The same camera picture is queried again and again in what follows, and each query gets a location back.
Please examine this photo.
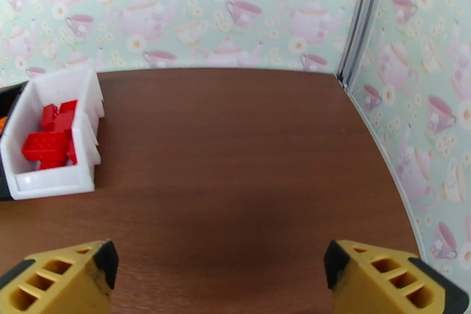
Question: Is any black plastic bin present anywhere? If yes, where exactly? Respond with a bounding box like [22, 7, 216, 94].
[0, 80, 29, 203]

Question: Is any red lego brick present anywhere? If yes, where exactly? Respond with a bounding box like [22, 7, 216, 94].
[41, 103, 58, 132]
[21, 131, 69, 163]
[65, 139, 79, 167]
[38, 159, 68, 171]
[54, 100, 79, 137]

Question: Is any white plastic bin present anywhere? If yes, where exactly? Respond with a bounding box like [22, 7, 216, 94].
[0, 62, 107, 202]

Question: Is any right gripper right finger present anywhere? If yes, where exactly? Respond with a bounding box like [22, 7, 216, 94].
[323, 239, 471, 314]

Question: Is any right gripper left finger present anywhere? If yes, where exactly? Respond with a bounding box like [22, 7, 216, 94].
[0, 239, 120, 314]

